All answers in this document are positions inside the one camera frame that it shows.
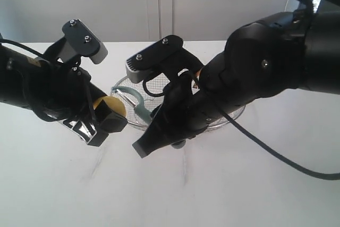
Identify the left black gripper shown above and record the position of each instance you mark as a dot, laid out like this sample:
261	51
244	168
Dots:
69	93

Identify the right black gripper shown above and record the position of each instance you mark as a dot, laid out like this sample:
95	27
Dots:
185	112

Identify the yellow lemon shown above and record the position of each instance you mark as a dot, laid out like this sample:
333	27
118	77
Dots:
113	103

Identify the teal vegetable peeler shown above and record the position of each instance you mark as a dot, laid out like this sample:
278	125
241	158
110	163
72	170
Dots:
140	107

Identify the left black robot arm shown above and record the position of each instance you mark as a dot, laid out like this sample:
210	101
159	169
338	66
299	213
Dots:
22	76

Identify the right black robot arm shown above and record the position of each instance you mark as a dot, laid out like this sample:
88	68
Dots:
260	60

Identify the grey cabinet doors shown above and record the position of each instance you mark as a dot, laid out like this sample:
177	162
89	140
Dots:
40	21

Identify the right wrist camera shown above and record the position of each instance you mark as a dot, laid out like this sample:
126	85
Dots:
166	56

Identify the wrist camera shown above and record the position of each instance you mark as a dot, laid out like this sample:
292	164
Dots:
166	56
77	41

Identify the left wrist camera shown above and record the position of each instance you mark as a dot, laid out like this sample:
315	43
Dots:
77	41

